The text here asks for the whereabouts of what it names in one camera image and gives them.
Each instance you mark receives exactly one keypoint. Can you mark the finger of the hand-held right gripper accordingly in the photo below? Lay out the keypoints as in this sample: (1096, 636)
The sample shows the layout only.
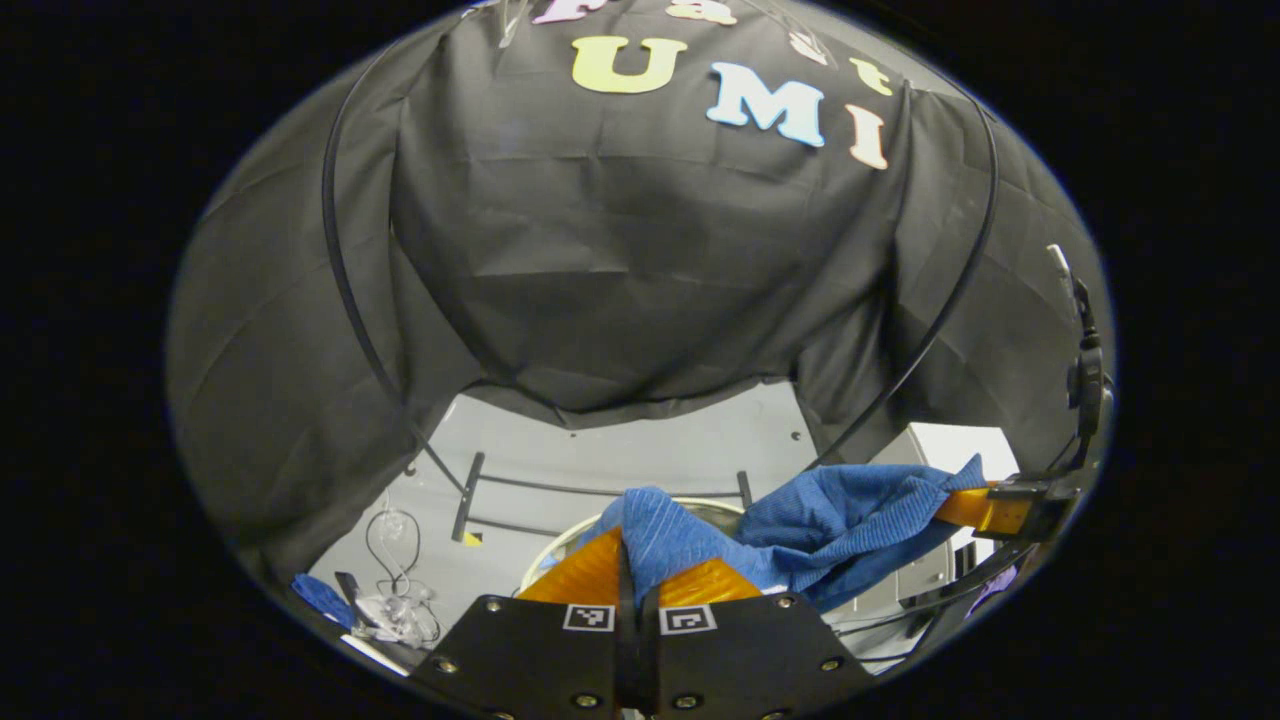
(1030, 510)

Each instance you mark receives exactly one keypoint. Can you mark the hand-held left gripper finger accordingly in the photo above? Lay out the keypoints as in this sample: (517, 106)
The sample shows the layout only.
(628, 660)
(652, 660)

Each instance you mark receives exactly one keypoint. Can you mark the round laundry hamper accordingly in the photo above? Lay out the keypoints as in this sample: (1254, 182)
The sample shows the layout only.
(570, 545)

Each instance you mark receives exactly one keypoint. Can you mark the black clothes rack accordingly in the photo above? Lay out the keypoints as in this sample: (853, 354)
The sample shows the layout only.
(467, 500)

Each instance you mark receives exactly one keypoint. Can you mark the white box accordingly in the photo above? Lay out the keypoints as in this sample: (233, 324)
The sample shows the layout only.
(960, 445)

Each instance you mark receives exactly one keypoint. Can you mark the clear plastic bag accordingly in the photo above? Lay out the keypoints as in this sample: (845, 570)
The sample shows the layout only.
(395, 615)

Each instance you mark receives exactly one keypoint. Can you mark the small blue cloth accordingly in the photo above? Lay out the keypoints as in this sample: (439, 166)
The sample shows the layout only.
(322, 600)

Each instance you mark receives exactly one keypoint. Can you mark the black backdrop cloth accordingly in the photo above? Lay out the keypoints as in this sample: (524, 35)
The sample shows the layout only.
(600, 250)

